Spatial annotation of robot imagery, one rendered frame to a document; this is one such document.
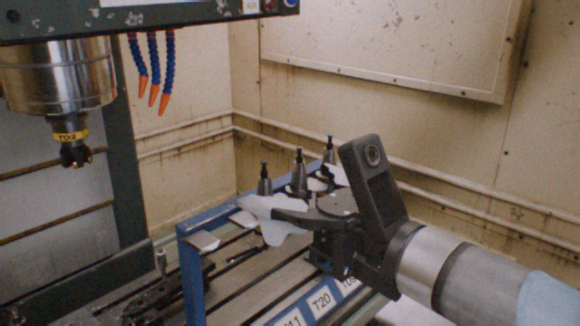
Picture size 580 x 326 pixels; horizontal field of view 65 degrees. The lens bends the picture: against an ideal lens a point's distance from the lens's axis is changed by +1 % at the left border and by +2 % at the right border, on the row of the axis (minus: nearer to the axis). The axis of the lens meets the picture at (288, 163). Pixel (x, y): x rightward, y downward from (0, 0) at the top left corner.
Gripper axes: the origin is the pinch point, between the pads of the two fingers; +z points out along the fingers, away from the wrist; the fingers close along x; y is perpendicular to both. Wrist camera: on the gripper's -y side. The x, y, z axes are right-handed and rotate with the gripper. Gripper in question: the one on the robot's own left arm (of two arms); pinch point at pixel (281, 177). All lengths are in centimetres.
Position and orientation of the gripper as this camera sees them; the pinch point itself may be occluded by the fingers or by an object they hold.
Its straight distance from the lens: 58.7
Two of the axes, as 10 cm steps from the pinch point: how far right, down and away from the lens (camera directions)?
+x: 7.3, -2.8, 6.3
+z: -6.9, -3.0, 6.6
